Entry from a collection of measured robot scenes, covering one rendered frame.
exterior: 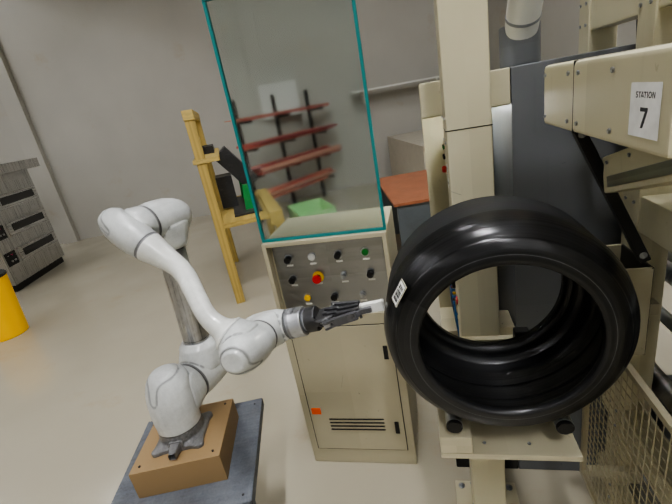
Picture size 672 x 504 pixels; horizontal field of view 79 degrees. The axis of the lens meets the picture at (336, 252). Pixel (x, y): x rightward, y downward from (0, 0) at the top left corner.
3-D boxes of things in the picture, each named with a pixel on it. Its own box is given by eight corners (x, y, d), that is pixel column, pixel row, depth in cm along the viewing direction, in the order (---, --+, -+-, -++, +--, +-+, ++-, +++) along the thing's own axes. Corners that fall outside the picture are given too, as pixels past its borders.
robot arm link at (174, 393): (146, 436, 143) (126, 383, 137) (180, 401, 159) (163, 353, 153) (182, 440, 137) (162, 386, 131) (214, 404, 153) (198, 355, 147)
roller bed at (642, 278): (570, 323, 147) (573, 247, 137) (616, 321, 143) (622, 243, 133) (591, 356, 129) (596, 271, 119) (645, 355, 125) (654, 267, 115)
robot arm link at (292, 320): (288, 303, 124) (306, 299, 122) (298, 328, 126) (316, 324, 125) (279, 318, 115) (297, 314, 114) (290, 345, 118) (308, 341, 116)
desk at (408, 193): (437, 225, 551) (432, 168, 524) (475, 265, 414) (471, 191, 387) (383, 234, 553) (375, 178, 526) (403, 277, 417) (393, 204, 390)
